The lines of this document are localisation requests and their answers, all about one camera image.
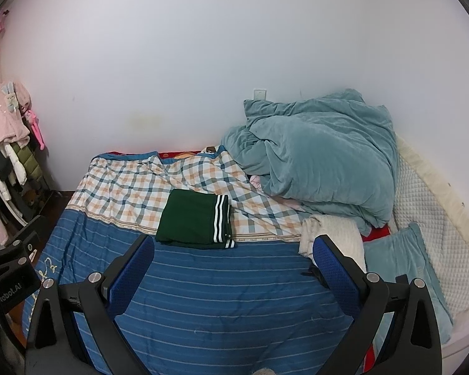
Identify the blue striped plaid bed sheet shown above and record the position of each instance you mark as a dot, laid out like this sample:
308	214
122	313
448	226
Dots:
226	281

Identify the cream fleece cloth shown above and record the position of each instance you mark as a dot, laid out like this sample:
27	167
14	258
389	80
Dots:
336	228

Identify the pink fleece garment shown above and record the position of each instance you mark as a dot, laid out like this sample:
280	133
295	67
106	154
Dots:
8	121

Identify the light pink cloth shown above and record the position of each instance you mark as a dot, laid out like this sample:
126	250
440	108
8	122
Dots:
256	181

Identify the white puffer jacket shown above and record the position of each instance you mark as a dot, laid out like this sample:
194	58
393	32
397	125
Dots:
17	166

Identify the teal pillow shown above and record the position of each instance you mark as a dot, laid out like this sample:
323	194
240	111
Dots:
402	258

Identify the white wall socket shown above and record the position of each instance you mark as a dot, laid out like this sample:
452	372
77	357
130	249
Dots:
260	94

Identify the green white-striped fleece-lined jacket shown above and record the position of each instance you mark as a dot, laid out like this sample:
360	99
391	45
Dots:
193	218

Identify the white mattress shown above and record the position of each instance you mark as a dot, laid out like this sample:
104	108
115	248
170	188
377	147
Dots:
463	332

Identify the olive puffer jacket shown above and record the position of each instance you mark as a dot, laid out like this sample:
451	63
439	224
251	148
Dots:
28	164

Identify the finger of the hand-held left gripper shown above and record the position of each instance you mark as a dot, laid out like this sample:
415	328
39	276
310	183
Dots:
19	252

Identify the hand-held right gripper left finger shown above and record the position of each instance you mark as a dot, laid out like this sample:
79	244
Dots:
133	277

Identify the teal plush duvet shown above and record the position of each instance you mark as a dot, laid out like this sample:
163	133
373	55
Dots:
320	156

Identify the person's right hand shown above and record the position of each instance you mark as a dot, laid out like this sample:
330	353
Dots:
262	371

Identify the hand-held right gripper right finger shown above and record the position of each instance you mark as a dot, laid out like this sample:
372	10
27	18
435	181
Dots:
336	277

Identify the white quilted pad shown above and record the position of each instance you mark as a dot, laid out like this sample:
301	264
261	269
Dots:
426	211

